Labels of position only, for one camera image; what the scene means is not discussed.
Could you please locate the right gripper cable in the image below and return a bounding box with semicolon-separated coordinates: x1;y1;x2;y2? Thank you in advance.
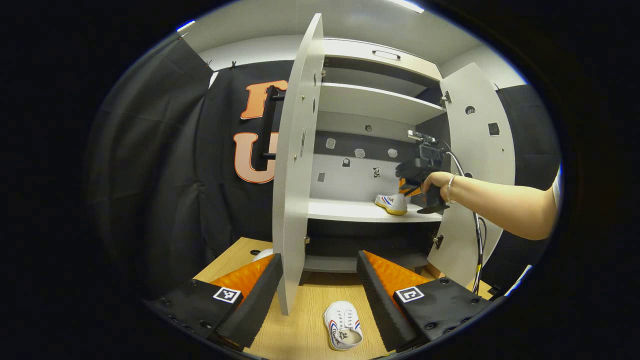
440;141;487;296

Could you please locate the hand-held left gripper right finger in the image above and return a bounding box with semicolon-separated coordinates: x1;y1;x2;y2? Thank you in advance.
357;250;494;353

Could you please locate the white shoe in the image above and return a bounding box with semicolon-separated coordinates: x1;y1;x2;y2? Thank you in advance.
323;300;363;351
375;194;408;216

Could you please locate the white cabinet door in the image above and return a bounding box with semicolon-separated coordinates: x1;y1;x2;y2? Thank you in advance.
427;62;517;288
272;13;325;317

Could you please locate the white cabinet drawer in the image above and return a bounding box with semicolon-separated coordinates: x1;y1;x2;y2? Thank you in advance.
322;38;443;81

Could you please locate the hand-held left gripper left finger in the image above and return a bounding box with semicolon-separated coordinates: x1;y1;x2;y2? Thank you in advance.
145;253;284;351

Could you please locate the white shoe cabinet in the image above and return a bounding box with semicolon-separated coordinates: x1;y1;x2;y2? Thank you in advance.
300;37;451;273

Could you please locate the black door handle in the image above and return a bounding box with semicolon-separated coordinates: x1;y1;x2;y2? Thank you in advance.
256;85;287;173

